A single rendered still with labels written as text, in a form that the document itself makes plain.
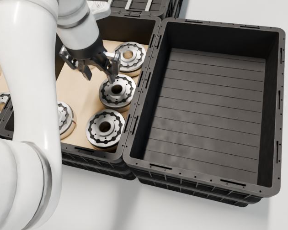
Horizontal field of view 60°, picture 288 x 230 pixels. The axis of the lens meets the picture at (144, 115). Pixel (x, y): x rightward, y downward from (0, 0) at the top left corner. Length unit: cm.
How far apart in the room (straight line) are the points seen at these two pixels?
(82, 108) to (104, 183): 22
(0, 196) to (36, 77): 13
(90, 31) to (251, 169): 45
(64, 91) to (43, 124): 46
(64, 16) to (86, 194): 50
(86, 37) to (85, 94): 27
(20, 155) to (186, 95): 50
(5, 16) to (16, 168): 16
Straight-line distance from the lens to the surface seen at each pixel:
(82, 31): 48
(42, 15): 32
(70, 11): 45
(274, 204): 76
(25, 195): 25
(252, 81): 73
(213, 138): 63
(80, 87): 74
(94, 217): 75
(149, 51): 64
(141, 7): 90
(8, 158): 25
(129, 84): 67
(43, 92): 30
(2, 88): 86
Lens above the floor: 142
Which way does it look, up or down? 64 degrees down
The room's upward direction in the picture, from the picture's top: 16 degrees counter-clockwise
